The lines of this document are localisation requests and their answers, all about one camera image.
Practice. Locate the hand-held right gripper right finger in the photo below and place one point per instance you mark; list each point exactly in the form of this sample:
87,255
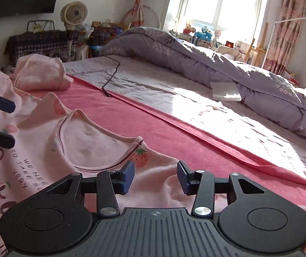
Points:
183,176

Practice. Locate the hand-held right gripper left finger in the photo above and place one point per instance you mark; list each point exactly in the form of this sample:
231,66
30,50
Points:
129,176

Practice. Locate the pink strawberry pants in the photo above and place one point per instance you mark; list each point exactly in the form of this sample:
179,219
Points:
40,72

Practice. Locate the pink printed shirt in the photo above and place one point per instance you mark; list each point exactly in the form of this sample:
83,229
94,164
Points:
88,139

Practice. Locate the pink towel blanket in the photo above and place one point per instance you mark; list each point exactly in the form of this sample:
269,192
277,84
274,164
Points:
169,139

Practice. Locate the dark patterned cloth cover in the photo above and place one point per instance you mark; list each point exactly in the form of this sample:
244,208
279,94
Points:
40,45

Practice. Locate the bed with grey sheet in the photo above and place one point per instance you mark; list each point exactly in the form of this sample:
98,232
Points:
155,85

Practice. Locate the beige desk fan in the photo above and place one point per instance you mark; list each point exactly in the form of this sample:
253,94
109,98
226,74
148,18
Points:
74,13

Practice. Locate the purple floral quilt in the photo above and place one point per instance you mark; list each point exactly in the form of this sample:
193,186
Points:
195,59

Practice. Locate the dark colourful printed bag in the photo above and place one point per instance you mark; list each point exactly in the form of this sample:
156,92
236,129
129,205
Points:
102,36

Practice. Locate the small red box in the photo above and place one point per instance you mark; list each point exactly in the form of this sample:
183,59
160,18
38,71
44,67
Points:
229,44

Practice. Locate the wooden easel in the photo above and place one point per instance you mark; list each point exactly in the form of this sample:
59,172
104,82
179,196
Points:
250,50

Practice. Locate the blue plush toy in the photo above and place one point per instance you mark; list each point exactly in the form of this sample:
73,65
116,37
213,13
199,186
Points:
204,34

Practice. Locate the white rabbit toy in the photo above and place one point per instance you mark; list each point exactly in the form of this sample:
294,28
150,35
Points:
217,34

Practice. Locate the orange plush toy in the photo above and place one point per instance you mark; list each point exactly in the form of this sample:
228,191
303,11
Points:
189,28

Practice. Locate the pink hula hoop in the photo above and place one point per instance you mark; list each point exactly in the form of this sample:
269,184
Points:
142,6

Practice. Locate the pink floral curtain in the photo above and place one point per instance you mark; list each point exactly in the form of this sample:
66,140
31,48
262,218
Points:
142,0
287,26

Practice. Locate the window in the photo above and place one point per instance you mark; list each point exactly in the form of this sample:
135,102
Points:
222,2

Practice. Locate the white clothes rail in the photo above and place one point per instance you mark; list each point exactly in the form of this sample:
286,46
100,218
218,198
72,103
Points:
297,19

